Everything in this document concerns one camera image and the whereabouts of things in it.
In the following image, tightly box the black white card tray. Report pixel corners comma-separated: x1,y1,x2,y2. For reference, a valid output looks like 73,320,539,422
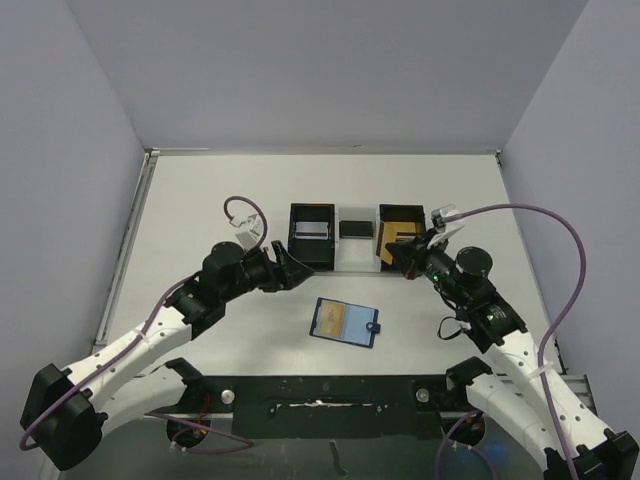
288,203,426,273

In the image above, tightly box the blue leather card holder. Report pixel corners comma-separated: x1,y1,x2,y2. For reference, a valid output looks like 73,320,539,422
309,297,381,349

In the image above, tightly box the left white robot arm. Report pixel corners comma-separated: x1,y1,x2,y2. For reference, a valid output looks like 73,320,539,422
19,241,314,470

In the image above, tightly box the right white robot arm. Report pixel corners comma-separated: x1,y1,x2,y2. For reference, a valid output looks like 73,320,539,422
386,232,639,479

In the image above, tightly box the silver credit card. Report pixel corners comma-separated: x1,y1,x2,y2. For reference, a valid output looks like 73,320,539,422
294,221,330,240

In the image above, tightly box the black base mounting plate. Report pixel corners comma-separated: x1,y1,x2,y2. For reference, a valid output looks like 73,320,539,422
163,375,472,440

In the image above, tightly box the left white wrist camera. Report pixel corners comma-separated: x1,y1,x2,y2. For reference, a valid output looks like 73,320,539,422
229,214,264,251

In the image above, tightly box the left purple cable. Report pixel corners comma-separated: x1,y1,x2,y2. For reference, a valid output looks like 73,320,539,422
18,196,269,454

